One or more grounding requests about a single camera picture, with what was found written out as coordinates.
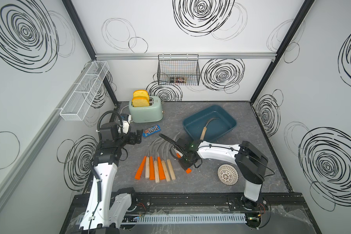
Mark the front toast slice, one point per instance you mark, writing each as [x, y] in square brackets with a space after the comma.
[140, 102]

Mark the teal plastic storage box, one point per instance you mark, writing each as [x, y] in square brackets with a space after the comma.
[218, 121]

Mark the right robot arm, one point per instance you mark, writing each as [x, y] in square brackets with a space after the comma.
[251, 162]

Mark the jar in wire basket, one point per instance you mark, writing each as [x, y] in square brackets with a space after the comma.
[178, 80]

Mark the mint green toaster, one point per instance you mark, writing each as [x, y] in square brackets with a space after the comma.
[151, 113]

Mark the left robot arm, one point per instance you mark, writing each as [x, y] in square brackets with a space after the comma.
[104, 213]

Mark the orange sickle far left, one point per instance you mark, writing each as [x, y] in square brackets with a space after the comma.
[140, 169]

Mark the wooden handled sickle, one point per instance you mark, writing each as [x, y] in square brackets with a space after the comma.
[205, 128]

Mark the black wire wall basket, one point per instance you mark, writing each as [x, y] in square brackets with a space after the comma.
[178, 65]

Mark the white wire wall shelf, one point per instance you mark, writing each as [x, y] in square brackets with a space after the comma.
[87, 87]

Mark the rear toast slice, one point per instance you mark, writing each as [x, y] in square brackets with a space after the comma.
[141, 93]

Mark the white round strainer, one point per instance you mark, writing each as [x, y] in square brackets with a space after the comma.
[227, 174]

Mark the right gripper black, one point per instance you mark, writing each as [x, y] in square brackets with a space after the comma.
[184, 166]

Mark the blue candy packet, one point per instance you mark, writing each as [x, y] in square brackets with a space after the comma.
[150, 131]

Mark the grey slotted cable duct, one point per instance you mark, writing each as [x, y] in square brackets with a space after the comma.
[185, 219]

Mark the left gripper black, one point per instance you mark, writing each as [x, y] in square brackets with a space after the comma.
[132, 141]

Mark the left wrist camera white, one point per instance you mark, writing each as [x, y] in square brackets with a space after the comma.
[126, 119]

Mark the toast slice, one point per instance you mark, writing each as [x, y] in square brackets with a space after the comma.
[140, 102]
[141, 93]

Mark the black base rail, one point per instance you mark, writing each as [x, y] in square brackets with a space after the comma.
[144, 202]

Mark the orange handled sickle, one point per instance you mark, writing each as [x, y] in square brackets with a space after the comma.
[188, 170]

